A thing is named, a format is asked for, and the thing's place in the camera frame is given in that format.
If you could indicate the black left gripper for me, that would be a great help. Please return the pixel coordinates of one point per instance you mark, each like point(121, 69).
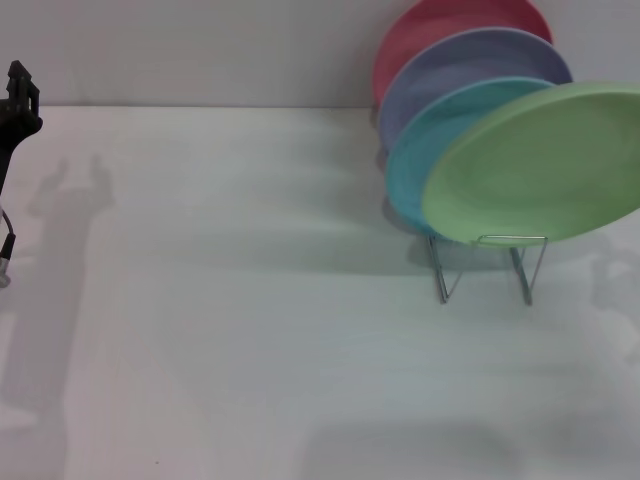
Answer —
point(15, 130)

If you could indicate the green plate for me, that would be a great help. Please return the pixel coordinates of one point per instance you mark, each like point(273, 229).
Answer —
point(540, 170)

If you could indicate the light blue plate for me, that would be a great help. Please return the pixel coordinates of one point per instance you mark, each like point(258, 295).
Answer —
point(410, 170)

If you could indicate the red plate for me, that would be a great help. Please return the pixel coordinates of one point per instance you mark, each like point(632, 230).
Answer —
point(415, 30)

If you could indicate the purple plate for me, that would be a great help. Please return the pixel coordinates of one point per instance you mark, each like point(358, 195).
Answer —
point(450, 70)

